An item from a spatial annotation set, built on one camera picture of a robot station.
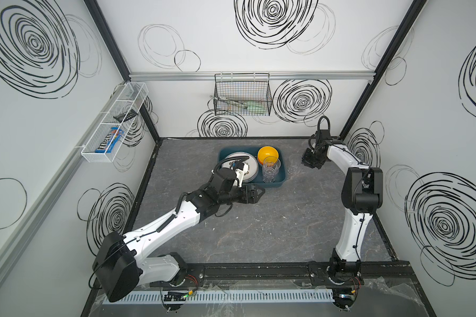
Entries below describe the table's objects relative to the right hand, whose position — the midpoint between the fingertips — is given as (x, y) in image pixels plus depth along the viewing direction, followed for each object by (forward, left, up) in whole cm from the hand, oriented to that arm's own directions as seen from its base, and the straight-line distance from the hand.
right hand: (300, 160), depth 100 cm
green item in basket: (+17, +24, +21) cm, 36 cm away
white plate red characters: (-3, +24, -4) cm, 25 cm away
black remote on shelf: (+1, +76, +28) cm, 81 cm away
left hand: (-26, +23, +14) cm, 37 cm away
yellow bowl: (+7, +18, -1) cm, 19 cm away
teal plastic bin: (+8, +40, -3) cm, 41 cm away
